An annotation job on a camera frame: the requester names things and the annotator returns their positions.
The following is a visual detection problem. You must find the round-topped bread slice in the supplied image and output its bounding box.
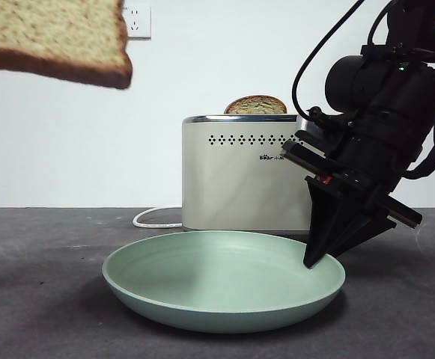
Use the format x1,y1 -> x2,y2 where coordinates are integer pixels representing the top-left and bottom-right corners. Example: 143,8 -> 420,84
223,94 -> 288,115

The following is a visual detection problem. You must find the white wall socket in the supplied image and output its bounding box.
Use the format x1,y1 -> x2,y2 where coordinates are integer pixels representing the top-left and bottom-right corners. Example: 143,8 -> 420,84
122,4 -> 153,40

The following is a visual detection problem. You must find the pale green plate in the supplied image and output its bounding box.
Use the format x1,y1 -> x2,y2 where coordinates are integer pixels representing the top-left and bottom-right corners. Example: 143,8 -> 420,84
101,230 -> 347,334

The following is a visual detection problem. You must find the white toaster power cord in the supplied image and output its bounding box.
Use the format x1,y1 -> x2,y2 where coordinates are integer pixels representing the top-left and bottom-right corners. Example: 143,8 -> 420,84
133,206 -> 183,229

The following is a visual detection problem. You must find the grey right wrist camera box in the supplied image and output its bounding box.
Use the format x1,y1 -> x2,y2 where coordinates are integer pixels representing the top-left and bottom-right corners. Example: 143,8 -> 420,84
294,116 -> 325,145

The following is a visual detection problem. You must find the cream toaster with chrome rim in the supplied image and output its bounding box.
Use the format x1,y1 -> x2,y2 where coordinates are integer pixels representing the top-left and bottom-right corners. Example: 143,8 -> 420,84
181,114 -> 317,233

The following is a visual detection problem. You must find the square bread slice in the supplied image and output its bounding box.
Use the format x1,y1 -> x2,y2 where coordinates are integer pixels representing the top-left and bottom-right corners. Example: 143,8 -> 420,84
0,0 -> 133,90

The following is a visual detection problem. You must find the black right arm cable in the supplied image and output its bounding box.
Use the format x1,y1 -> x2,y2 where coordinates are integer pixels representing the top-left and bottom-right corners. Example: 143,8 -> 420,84
290,0 -> 366,120

